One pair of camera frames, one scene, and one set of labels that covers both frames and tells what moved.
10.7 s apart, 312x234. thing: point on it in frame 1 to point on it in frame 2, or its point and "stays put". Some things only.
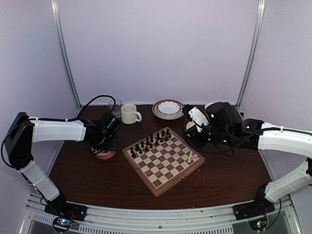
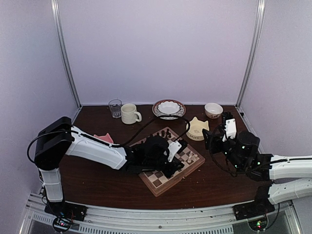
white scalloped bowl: x=168 y=109 stays put
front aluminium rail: x=35 y=219 stays put
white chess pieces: x=189 y=160 stays put
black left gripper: x=113 y=146 to x=174 y=167
